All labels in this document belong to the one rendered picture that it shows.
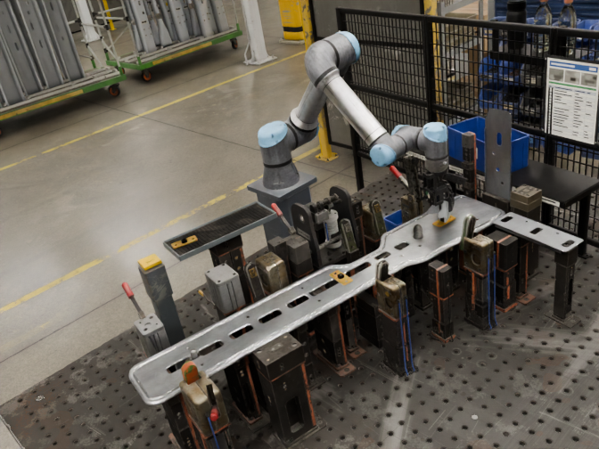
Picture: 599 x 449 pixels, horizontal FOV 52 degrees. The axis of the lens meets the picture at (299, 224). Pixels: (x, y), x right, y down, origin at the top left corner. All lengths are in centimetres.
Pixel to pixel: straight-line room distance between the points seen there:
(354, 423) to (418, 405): 20
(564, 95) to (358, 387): 127
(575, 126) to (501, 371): 94
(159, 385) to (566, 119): 168
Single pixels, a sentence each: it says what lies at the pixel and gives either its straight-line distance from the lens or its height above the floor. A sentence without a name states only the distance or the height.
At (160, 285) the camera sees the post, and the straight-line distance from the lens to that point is 201.
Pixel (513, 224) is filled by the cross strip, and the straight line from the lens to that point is 221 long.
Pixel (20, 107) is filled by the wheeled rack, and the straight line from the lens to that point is 837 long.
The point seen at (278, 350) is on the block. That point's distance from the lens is 170.
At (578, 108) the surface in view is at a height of 128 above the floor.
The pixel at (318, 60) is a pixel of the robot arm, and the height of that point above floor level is 161.
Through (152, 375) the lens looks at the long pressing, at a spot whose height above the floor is 100.
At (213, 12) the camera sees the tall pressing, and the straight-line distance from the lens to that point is 1007.
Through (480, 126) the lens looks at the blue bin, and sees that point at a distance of 271.
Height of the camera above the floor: 212
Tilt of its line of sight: 29 degrees down
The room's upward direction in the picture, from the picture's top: 10 degrees counter-clockwise
